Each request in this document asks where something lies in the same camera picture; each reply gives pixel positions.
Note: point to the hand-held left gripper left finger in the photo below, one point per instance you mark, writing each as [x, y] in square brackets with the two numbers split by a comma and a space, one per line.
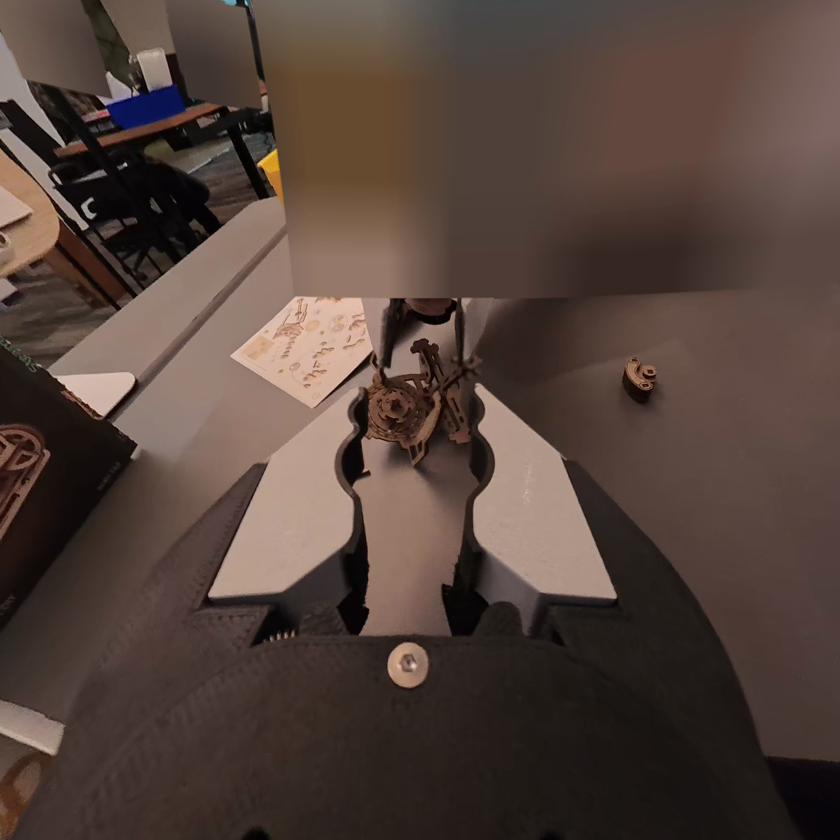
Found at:
[289, 525]

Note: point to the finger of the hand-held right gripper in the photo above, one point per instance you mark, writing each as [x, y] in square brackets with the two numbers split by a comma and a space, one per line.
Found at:
[476, 321]
[375, 325]

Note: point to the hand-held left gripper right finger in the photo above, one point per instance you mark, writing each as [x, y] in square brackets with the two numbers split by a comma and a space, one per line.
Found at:
[544, 525]

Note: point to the wooden gear model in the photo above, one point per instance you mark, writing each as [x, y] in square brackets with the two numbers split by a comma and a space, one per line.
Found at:
[394, 410]

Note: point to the black model kit box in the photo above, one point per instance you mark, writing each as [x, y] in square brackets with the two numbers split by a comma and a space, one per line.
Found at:
[59, 485]

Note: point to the person's right hand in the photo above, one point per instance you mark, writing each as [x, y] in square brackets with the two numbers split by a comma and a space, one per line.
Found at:
[428, 308]

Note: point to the printed instruction sheet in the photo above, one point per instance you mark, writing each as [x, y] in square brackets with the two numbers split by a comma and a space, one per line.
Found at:
[308, 367]

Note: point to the curved wooden part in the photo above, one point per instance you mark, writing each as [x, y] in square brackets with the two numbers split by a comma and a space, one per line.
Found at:
[638, 384]

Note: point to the yellow plastic bin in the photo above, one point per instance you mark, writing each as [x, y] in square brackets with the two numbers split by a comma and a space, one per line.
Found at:
[272, 174]

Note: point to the black office chair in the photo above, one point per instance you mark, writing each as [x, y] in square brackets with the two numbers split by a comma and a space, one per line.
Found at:
[151, 197]

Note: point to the brown top table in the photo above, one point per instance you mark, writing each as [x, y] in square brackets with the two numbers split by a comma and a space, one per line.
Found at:
[164, 123]

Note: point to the blue plastic bin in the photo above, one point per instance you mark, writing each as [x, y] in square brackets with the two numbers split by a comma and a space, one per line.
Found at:
[148, 108]

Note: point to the white cardboard box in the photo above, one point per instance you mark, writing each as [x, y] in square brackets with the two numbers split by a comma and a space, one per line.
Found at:
[26, 725]

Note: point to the white paper roll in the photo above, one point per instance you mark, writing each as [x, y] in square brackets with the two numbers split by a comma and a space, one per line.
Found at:
[154, 69]

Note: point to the round wooden table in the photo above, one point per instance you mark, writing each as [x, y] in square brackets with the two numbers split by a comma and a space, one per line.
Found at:
[36, 229]

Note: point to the white rounded base plate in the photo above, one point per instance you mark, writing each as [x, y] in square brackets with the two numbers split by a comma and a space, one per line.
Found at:
[98, 390]

